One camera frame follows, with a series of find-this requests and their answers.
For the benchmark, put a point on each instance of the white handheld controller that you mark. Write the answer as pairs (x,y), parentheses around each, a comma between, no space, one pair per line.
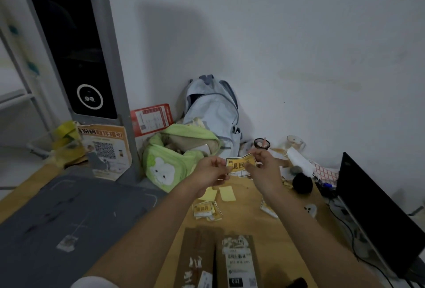
(310,210)

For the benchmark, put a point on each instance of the red patterned white packet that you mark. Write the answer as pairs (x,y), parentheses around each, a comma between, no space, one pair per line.
(325,172)

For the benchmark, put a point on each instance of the pile of yellow stickers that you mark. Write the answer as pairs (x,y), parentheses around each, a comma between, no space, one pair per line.
(204,210)

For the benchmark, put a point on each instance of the white metal shelf rack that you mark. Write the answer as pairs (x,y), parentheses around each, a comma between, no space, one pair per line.
(16,97)

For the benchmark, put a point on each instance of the black laptop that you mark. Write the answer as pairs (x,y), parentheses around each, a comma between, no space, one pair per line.
(375,211)

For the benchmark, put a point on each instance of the black pouch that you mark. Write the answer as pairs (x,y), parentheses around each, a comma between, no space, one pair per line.
(302,183)

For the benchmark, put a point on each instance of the clear glass cup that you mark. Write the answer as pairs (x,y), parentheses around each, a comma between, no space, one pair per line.
(295,142)

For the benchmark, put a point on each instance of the grey handheld barcode scanner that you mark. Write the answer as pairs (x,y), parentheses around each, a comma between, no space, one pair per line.
(297,283)

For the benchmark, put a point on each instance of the pale yellow backing paper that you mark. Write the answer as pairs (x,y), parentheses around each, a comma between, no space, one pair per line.
(227,194)
(208,194)

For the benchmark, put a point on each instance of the person's left forearm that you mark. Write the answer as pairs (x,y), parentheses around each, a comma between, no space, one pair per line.
(142,241)

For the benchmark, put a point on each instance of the black round tape roll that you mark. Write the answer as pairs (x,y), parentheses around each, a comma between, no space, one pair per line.
(262,143)

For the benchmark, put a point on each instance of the cardboard parcel with white label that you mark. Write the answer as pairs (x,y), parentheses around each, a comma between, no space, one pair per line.
(239,264)

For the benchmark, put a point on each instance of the person's left hand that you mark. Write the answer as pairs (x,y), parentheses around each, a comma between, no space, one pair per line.
(209,175)

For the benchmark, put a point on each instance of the white paper packet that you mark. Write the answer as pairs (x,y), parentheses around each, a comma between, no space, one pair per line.
(299,160)

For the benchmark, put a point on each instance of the orange poster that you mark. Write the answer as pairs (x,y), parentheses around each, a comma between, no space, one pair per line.
(106,155)

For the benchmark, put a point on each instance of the green plush bag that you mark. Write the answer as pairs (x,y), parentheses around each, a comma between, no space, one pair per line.
(166,171)

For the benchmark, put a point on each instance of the grey scanning kiosk machine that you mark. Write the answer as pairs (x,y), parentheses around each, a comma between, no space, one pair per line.
(83,214)

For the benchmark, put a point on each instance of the person's right hand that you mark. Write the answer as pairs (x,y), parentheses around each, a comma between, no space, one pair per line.
(267,175)

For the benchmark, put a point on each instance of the yellow tape roll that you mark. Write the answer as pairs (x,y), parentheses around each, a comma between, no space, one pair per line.
(66,130)

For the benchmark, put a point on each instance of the light blue backpack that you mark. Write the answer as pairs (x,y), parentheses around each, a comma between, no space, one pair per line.
(215,108)

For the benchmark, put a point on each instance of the yellow return sticker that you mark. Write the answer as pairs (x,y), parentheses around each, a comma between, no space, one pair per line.
(240,165)

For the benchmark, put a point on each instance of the person's right forearm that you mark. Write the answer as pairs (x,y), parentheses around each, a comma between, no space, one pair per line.
(315,248)

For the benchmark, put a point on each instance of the red sign card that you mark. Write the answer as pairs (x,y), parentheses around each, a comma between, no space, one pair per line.
(151,120)

